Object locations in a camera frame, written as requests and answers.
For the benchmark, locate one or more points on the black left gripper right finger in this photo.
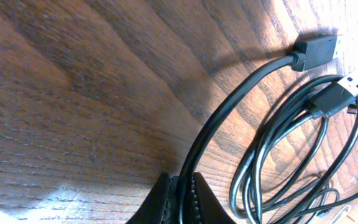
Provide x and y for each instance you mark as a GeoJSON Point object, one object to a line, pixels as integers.
{"type": "Point", "coordinates": [202, 206]}

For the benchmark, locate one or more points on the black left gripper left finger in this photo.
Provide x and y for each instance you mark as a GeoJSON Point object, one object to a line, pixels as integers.
{"type": "Point", "coordinates": [159, 206]}

